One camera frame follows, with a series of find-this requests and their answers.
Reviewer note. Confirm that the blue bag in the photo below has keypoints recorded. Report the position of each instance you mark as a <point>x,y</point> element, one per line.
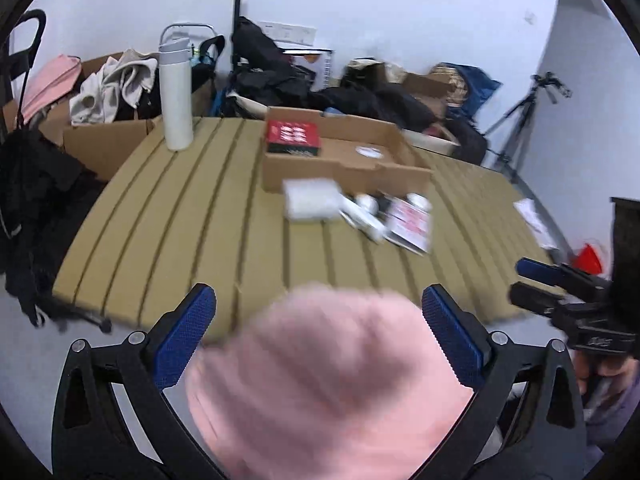
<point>472,85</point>

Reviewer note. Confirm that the cardboard tray box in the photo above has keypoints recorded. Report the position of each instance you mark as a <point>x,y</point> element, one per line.
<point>350,165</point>

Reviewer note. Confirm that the red plastic item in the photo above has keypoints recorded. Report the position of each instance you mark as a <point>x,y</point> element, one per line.
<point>587,258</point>

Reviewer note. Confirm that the small white jar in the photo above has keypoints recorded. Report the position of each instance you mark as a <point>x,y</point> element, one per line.
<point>420,200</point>

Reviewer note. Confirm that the person's pink fleece clothing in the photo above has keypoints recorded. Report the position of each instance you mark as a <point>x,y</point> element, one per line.
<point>325,385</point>

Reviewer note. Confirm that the red printed box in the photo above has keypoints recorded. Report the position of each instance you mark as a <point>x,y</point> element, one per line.
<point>292,138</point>

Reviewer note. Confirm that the beige clothes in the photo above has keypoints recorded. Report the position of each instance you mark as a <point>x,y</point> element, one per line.
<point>114,87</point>

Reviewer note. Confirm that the white water bottle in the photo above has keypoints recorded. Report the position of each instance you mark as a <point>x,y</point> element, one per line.
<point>175,95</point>

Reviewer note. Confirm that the pink and white wallet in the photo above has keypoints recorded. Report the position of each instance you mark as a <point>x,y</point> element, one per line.
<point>411,222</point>

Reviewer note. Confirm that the brown cardboard box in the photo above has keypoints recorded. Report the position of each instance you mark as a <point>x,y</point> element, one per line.
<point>425,87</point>

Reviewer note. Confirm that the person's right hand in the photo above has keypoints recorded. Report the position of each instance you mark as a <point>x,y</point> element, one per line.
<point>612,367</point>

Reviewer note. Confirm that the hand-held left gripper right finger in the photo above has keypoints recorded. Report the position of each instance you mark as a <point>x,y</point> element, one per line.
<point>455,335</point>

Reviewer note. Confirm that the black jacket on trolley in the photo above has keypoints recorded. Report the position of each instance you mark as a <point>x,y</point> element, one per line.
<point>37,210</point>

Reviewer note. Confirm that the black clothes pile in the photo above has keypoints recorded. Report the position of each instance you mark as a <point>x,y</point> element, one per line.
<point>262,72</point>

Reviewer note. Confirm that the pink bag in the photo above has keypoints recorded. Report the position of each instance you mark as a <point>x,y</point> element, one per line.
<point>49,84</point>

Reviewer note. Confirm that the white paper sheet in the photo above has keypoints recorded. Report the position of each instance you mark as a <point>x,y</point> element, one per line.
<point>534,217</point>

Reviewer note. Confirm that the small white cap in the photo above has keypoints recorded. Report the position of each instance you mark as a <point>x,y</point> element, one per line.
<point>367,202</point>

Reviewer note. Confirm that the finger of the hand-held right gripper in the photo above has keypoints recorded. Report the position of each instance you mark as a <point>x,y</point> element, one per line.
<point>535,300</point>
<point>542,270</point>

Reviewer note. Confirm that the black tripod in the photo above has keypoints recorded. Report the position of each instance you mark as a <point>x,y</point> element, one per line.
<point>527,120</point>

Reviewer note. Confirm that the white foam block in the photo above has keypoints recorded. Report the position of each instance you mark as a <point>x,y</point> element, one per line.
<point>311,200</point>

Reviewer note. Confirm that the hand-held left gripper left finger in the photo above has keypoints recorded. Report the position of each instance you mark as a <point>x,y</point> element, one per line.
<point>185,340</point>

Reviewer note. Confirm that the cardboard box with clothes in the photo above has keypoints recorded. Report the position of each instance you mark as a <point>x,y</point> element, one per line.
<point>107,147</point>

